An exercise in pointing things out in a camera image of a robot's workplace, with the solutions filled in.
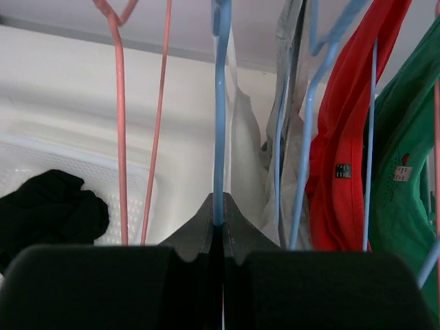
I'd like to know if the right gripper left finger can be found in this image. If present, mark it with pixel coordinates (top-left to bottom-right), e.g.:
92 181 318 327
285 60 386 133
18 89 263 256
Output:
1 196 220 329

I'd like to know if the grey tank top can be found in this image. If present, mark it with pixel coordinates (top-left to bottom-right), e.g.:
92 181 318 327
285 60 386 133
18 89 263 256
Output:
260 1 311 249

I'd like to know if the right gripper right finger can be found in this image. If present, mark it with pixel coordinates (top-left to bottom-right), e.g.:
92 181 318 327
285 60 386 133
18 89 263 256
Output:
222 194 436 329

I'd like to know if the white tank top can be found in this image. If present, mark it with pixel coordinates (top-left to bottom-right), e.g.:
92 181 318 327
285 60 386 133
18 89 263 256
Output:
226 33 283 247

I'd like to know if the green tank top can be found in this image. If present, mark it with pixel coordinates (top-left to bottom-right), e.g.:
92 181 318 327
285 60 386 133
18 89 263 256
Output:
369 19 439 262

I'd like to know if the white plastic basket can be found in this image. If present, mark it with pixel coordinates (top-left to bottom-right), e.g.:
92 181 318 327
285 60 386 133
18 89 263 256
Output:
1 133 149 245

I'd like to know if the red tank top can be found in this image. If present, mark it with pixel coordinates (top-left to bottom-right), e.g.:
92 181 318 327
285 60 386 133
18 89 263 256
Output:
305 0 410 251

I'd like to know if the black tank top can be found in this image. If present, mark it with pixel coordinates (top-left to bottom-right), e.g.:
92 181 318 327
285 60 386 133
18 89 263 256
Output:
1 169 109 275

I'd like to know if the light blue hanger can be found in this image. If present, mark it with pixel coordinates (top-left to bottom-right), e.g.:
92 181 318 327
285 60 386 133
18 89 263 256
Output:
273 0 374 252
362 39 439 289
212 0 232 227

